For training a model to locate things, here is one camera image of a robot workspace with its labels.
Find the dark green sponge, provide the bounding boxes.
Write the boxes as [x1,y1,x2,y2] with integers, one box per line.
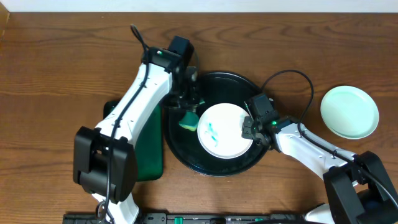
[178,111,199,131]

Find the white plate front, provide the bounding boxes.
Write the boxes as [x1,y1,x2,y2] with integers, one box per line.
[197,103,253,159]

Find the light green plate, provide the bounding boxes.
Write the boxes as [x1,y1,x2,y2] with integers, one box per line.
[320,86,379,139]

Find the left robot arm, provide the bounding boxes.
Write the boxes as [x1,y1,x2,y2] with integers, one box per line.
[73,45,201,223]

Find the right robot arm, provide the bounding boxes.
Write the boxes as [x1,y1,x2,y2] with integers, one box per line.
[242,116,397,223]

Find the round black serving tray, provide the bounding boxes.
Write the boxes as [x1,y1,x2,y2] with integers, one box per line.
[163,72,267,177]

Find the rectangular green tray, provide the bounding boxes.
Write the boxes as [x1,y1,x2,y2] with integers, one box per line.
[103,99,164,182]

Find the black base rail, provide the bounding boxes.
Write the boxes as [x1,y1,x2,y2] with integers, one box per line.
[62,212,312,224]

